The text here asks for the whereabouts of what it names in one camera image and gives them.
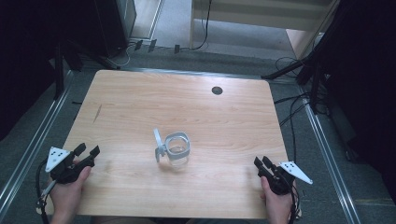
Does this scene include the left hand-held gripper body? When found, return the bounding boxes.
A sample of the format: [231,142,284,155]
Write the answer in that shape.
[45,146,96,185]

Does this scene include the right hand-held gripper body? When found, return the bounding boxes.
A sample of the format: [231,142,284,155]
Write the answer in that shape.
[257,161,314,197]

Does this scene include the person's right hand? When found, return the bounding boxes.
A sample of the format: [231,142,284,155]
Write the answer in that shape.
[260,175,295,219]

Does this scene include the person's left hand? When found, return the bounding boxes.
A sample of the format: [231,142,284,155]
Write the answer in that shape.
[49,159,93,217]

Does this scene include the clear cup with grey lid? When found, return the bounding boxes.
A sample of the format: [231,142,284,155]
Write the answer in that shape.
[152,127,191,171]

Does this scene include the black metal stand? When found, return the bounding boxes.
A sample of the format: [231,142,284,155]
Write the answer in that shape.
[261,50,332,115]
[51,38,120,101]

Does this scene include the dark curtain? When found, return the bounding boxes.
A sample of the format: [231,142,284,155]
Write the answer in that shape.
[306,0,396,206]
[0,0,98,143]

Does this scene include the black cabinet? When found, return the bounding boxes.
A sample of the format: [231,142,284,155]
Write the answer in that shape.
[92,0,138,59]

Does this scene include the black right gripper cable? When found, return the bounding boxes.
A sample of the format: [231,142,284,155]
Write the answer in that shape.
[289,181,303,224]

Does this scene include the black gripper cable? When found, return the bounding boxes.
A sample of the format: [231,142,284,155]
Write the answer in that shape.
[289,181,303,224]
[35,158,58,224]

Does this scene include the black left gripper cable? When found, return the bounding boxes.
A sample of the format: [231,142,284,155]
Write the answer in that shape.
[35,158,58,224]

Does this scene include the aluminium floor rail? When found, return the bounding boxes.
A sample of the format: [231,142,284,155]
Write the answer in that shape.
[299,88,362,224]
[0,69,75,217]

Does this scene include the black floor cable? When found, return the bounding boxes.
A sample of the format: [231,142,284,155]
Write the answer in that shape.
[273,55,314,164]

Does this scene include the white floor cable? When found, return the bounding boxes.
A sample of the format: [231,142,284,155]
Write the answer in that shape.
[106,43,138,68]

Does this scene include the black hanging cable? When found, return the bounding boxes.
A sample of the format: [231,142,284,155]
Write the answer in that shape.
[186,0,213,52]

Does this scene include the white furniture frame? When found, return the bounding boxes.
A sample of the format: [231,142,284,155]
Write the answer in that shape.
[189,0,341,60]

